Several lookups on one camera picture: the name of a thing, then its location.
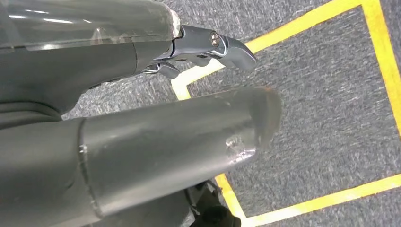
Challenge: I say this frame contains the black robot foot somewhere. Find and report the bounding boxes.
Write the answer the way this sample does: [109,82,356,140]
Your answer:
[186,180,243,227]

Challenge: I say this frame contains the yellow floor tape square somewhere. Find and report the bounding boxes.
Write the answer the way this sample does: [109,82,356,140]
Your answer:
[170,0,401,227]

